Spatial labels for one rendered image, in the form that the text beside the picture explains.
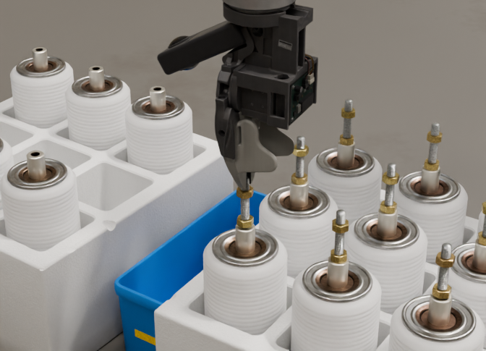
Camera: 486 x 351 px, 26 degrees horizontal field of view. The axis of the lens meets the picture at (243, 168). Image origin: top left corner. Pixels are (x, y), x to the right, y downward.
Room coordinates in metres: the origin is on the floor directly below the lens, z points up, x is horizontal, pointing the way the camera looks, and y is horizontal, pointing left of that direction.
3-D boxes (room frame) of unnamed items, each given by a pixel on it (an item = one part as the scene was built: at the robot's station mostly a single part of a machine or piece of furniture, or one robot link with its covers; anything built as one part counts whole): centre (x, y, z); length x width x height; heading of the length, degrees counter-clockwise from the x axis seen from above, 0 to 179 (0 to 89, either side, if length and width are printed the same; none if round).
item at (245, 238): (0.99, 0.00, 0.26); 0.02 x 0.02 x 0.03
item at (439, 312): (0.86, -0.20, 0.26); 0.02 x 0.02 x 0.03
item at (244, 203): (0.99, 0.00, 0.31); 0.01 x 0.01 x 0.08
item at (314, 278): (0.92, -0.10, 0.25); 0.08 x 0.08 x 0.01
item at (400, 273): (1.02, -0.17, 0.16); 0.10 x 0.10 x 0.18
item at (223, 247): (0.99, 0.00, 0.25); 0.08 x 0.08 x 0.01
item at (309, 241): (1.09, -0.07, 0.16); 0.10 x 0.10 x 0.18
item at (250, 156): (0.96, -0.01, 0.38); 0.06 x 0.03 x 0.09; 62
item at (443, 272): (0.86, -0.20, 0.30); 0.01 x 0.01 x 0.08
